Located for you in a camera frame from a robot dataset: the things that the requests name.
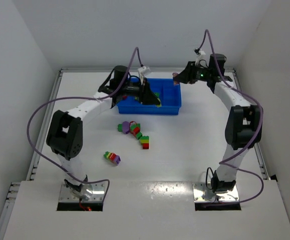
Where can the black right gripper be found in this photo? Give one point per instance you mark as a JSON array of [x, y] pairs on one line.
[[191, 73]]

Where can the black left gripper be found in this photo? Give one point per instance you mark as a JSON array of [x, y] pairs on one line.
[[144, 90]]

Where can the purple lego brick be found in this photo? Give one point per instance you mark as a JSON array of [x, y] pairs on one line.
[[175, 74]]

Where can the green yellow red lego stack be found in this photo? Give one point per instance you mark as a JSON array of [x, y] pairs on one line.
[[145, 142]]

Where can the multicolour lego stack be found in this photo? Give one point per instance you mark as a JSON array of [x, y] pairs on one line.
[[158, 101]]

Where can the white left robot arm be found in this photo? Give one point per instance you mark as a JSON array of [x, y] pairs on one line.
[[65, 135]]

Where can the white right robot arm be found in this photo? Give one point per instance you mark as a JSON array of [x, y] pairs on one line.
[[243, 127]]

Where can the blue divided plastic tray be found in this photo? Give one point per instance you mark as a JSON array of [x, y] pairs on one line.
[[168, 93]]

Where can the purple and green lego cluster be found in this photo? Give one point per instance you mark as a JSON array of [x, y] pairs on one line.
[[131, 127]]

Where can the small rainbow lego stack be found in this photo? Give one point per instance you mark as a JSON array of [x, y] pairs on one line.
[[112, 157]]

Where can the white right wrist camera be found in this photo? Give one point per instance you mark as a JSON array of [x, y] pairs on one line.
[[199, 55]]

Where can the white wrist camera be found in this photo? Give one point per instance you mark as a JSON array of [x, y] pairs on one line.
[[143, 71], [199, 55]]

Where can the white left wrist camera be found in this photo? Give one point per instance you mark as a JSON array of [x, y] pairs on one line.
[[143, 71]]

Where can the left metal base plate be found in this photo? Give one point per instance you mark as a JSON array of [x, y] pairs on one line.
[[92, 193]]

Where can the metal base plate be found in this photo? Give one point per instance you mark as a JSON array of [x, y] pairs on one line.
[[202, 194], [92, 193]]

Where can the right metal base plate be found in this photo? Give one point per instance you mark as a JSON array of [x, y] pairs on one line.
[[202, 194]]

